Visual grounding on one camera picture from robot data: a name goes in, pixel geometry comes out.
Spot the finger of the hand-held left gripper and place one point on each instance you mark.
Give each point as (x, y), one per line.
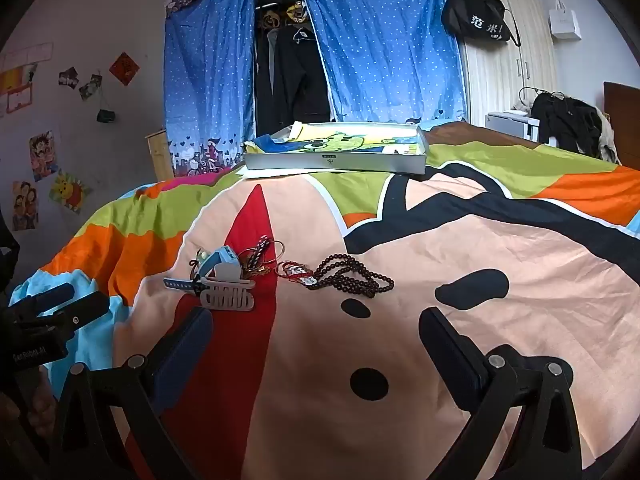
(82, 312)
(47, 297)

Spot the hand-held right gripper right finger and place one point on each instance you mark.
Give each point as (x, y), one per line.
(457, 360)

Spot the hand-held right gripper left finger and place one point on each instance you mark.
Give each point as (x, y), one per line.
(182, 360)

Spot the person's left hand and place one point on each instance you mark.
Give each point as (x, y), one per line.
(39, 410)

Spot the beige hair claw clip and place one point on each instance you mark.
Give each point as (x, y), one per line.
(227, 296)

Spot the colourful cartoon printed blanket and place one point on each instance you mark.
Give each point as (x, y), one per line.
(500, 270)

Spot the small black hanging pouch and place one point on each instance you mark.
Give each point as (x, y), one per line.
(105, 115)

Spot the white side table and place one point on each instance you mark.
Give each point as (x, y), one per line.
(510, 122)

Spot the green cartoon printed cloth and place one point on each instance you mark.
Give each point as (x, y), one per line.
(340, 141)

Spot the pile of black clothes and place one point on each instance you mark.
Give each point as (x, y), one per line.
(570, 120)

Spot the blue dotted curtain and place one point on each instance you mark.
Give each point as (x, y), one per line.
(210, 75)
(385, 45)

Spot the white wardrobe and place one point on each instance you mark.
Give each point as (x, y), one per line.
(500, 80)

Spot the brown wooden headboard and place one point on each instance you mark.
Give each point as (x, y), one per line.
(625, 110)

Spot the black hanging jacket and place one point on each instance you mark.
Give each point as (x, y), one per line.
(297, 75)

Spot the white small box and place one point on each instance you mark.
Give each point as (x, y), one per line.
(565, 22)

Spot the family cartoon wall poster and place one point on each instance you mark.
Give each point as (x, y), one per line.
(25, 205)

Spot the yellow cartoon wall poster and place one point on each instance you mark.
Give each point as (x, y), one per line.
(70, 192)

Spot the cartoon boy wall poster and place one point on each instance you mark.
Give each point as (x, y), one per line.
(42, 155)

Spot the small wall photo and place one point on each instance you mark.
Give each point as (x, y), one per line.
(67, 77)
(90, 87)

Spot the wall paper sheets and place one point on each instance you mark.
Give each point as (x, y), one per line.
(20, 80)

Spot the red diamond wall paper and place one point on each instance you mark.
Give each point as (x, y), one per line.
(123, 68)

